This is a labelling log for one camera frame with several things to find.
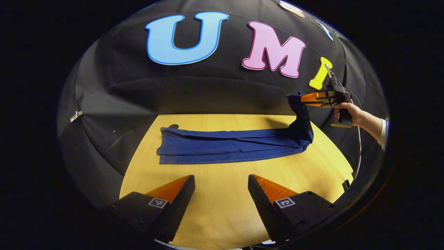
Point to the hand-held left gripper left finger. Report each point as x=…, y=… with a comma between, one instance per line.
x=178, y=208

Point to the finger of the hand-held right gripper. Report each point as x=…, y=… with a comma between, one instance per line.
x=315, y=98

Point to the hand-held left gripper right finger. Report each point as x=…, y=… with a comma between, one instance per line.
x=263, y=208

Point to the small metal backdrop clip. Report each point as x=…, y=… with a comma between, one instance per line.
x=76, y=116

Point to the blue denim jeans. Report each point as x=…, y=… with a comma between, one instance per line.
x=225, y=147

